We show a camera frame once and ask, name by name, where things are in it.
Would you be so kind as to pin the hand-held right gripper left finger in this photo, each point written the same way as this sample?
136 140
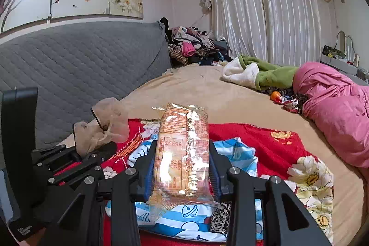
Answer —
147 182

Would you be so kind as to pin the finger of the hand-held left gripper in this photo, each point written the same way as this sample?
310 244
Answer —
92 162
54 154

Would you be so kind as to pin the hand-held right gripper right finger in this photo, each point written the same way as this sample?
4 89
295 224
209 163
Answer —
216 182

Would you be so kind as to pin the leopard print scrunchie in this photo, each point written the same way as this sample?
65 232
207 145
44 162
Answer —
219 217

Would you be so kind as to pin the orange snack packet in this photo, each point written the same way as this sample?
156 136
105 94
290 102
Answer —
181 153

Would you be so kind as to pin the beige sheer scrunchie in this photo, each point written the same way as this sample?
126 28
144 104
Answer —
112 119

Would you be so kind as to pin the tray with Doraemon cloth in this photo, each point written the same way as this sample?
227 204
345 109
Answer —
236 153

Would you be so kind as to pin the red floral blanket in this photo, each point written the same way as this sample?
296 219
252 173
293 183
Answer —
259 148

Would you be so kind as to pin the grey quilted headboard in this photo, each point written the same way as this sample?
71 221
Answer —
72 67

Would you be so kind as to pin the beige bed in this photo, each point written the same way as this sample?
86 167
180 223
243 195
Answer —
201 84

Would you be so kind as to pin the small orange toy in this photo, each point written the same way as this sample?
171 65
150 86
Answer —
275 96

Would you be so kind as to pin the green and white blanket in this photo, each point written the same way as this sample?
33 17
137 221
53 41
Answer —
271 76

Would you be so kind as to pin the pink quilt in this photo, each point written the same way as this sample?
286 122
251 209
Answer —
331 107

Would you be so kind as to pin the pile of clothes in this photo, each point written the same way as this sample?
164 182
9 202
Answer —
193 44

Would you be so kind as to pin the grey dresser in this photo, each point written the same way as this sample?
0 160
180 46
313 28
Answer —
343 66

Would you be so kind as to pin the black bag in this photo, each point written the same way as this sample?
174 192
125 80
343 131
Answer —
333 51

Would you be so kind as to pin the white curtains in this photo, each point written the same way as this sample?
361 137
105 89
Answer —
259 9

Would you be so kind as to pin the curtain tieback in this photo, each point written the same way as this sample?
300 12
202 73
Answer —
205 1

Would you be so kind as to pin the curvy framed mirror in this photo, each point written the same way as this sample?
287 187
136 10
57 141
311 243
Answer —
346 45

